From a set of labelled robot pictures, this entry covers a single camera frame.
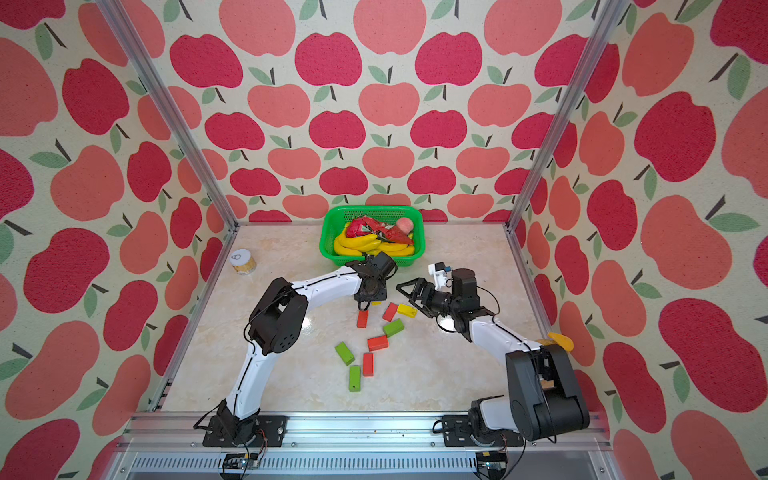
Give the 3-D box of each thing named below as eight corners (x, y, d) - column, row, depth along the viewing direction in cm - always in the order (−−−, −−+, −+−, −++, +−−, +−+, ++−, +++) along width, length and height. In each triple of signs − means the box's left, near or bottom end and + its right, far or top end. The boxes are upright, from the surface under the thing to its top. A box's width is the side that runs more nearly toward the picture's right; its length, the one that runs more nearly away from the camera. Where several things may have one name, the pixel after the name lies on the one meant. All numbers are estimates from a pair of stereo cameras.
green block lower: (349, 392, 82) (348, 389, 81) (350, 368, 87) (349, 365, 85) (360, 391, 83) (360, 389, 81) (360, 367, 87) (360, 365, 85)
